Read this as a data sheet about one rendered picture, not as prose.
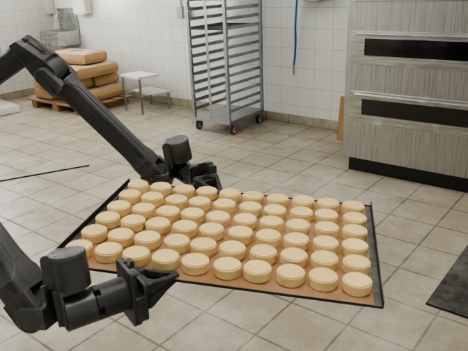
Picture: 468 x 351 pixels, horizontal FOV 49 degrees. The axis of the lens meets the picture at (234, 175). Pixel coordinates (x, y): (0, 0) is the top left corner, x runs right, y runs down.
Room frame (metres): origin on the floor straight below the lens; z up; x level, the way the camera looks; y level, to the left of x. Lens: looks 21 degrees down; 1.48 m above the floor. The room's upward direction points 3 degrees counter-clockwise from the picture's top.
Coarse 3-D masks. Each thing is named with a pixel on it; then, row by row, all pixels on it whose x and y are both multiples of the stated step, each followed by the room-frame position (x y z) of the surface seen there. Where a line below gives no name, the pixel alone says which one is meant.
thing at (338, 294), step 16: (288, 208) 1.07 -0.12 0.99; (336, 224) 0.99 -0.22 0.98; (224, 240) 0.92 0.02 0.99; (368, 256) 0.86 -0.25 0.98; (208, 272) 0.80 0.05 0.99; (272, 272) 0.80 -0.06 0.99; (336, 272) 0.80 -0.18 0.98; (256, 288) 0.75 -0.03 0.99; (272, 288) 0.75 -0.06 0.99; (288, 288) 0.75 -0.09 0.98; (304, 288) 0.75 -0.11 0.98; (336, 288) 0.75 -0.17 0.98
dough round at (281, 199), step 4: (268, 196) 1.09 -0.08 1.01; (272, 196) 1.09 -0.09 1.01; (276, 196) 1.09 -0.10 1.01; (280, 196) 1.09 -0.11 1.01; (284, 196) 1.09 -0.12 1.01; (268, 200) 1.08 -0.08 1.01; (272, 200) 1.07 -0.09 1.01; (276, 200) 1.07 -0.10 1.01; (280, 200) 1.07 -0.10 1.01; (284, 200) 1.07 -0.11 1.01; (268, 204) 1.08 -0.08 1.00; (280, 204) 1.06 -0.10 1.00; (284, 204) 1.07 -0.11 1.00
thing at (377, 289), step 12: (372, 216) 1.02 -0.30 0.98; (372, 228) 0.98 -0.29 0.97; (72, 240) 0.91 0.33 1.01; (372, 240) 0.92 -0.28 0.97; (372, 252) 0.88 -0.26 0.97; (372, 264) 0.83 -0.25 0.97; (156, 276) 0.78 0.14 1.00; (372, 276) 0.79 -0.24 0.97; (228, 288) 0.75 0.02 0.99; (240, 288) 0.75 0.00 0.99; (324, 300) 0.72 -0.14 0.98; (336, 300) 0.71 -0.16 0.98
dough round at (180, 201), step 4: (168, 196) 1.08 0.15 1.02; (172, 196) 1.08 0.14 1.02; (176, 196) 1.08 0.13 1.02; (180, 196) 1.08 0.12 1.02; (184, 196) 1.08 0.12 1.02; (168, 200) 1.06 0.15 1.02; (172, 200) 1.06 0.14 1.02; (176, 200) 1.06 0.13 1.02; (180, 200) 1.06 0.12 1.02; (184, 200) 1.06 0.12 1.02; (168, 204) 1.06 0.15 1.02; (172, 204) 1.05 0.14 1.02; (176, 204) 1.05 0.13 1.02; (180, 204) 1.05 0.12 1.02; (184, 204) 1.06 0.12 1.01; (180, 208) 1.05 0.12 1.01; (184, 208) 1.06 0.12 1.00
